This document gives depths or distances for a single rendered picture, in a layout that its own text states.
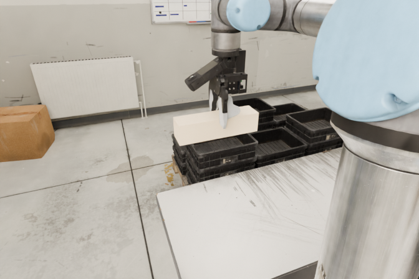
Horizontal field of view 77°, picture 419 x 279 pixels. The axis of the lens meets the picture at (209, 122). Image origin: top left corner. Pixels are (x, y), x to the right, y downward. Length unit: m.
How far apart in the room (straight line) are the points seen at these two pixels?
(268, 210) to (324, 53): 0.84
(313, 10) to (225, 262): 0.70
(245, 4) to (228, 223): 0.71
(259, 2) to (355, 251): 0.43
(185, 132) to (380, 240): 0.53
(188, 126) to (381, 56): 0.55
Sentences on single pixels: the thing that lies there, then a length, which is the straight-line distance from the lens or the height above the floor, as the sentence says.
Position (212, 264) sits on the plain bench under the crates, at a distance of 0.88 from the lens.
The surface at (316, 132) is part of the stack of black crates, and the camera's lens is 1.91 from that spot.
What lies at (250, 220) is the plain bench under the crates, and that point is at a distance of 1.00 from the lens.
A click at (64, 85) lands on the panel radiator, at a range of 3.23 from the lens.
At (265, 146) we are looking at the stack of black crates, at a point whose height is 0.38.
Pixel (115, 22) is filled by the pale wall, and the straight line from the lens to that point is 3.20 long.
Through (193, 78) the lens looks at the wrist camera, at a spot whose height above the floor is 1.22.
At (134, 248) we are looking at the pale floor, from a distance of 1.86.
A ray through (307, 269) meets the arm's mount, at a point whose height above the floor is 0.90.
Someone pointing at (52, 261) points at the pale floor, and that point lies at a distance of 1.98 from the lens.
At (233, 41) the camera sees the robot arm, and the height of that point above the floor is 1.31.
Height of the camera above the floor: 1.42
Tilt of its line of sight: 26 degrees down
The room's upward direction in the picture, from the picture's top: straight up
